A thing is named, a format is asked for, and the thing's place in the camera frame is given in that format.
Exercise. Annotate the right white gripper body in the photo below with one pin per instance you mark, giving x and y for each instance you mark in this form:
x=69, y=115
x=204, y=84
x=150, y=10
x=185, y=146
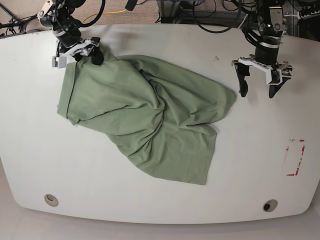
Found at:
x=60, y=58

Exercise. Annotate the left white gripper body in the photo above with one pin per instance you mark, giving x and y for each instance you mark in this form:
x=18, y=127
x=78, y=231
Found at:
x=275, y=74

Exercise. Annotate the green T-shirt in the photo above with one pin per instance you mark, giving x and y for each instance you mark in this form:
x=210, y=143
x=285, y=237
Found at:
x=159, y=115

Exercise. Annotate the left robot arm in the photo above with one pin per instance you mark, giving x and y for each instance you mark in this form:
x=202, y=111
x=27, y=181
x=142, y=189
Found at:
x=271, y=27

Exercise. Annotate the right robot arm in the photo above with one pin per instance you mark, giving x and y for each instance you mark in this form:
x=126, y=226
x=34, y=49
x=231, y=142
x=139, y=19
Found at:
x=57, y=14

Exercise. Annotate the red tape rectangle marking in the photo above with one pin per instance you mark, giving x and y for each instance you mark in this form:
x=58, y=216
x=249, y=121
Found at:
x=293, y=157

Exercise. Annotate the white power strip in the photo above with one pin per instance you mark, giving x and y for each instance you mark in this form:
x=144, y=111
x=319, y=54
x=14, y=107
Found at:
x=309, y=12

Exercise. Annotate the black tripod stand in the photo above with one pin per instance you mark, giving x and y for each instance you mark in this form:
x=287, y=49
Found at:
x=16, y=26

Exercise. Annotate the aluminium frame with cables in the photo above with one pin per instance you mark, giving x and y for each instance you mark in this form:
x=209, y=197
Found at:
x=222, y=13

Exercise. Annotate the right table cable grommet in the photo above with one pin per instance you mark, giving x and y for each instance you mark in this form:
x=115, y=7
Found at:
x=270, y=205

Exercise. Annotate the table cable grommet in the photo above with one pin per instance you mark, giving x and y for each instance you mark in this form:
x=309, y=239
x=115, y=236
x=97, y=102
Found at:
x=270, y=205
x=51, y=200

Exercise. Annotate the left table cable grommet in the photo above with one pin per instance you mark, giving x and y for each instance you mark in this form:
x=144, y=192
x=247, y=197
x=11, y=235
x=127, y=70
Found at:
x=51, y=200

